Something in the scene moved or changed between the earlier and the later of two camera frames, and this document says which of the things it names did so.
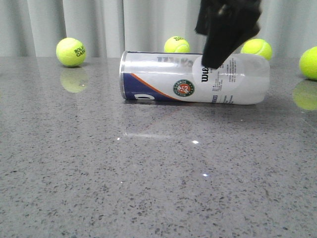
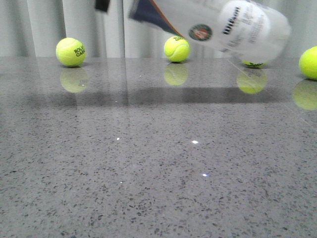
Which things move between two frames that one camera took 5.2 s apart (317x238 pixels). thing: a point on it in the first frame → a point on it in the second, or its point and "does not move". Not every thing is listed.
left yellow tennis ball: [71, 52] does not move
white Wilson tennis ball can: [181, 78] → [250, 29]
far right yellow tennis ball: [308, 64] does not move
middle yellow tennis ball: [177, 44] does not move
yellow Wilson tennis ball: [257, 47] → [252, 64]
